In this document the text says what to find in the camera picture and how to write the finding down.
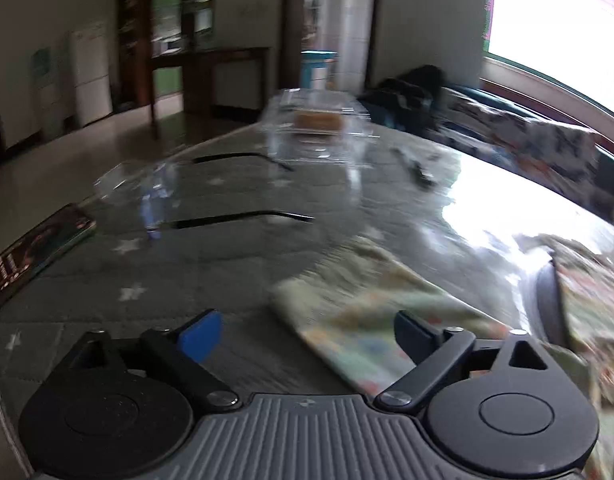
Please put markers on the black chopstick near cup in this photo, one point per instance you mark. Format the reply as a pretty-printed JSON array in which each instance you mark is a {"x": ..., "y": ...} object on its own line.
[{"x": 239, "y": 218}]

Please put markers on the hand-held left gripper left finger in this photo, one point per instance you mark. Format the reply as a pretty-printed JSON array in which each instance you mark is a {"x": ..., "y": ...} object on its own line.
[{"x": 203, "y": 336}]

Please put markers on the floral patterned garment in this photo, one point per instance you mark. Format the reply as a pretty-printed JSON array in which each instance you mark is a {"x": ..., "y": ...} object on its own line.
[{"x": 367, "y": 310}]

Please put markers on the blue white bucket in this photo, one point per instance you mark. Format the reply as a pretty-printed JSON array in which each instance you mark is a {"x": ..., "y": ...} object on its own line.
[{"x": 318, "y": 67}]

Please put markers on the clear plastic box with bread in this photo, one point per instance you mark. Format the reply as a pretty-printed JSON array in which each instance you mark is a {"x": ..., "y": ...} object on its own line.
[{"x": 317, "y": 122}]

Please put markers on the empty clear plastic box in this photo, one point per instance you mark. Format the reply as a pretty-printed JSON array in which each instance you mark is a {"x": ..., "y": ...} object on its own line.
[{"x": 137, "y": 185}]

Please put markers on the dark clothing pile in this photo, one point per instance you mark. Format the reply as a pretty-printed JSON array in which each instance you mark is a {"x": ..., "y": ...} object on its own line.
[{"x": 404, "y": 97}]

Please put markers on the dark wooden side table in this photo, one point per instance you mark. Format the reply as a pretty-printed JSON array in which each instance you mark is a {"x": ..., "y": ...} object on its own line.
[{"x": 209, "y": 75}]

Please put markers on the white refrigerator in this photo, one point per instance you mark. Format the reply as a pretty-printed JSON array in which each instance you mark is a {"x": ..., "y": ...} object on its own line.
[{"x": 90, "y": 77}]

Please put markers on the black chopstick near container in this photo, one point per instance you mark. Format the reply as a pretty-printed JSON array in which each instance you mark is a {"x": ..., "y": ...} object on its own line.
[{"x": 242, "y": 158}]

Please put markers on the sofa with patterned cover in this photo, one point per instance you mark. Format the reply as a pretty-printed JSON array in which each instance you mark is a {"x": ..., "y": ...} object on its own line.
[{"x": 517, "y": 135}]

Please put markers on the dark cover book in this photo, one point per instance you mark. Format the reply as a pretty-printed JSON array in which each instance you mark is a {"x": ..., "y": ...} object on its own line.
[{"x": 34, "y": 257}]

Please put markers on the white water dispenser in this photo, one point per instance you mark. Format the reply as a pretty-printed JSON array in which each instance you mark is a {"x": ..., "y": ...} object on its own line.
[{"x": 46, "y": 92}]

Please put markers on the bright window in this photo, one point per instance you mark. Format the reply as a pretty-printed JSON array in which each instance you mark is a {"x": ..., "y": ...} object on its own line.
[{"x": 562, "y": 25}]

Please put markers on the dark wooden cabinet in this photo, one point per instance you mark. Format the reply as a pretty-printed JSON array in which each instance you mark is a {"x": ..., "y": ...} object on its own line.
[{"x": 172, "y": 25}]

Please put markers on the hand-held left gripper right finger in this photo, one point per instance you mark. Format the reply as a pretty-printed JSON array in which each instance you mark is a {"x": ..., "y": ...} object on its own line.
[{"x": 411, "y": 334}]

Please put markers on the small black object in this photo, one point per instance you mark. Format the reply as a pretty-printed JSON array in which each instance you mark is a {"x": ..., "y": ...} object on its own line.
[{"x": 414, "y": 166}]

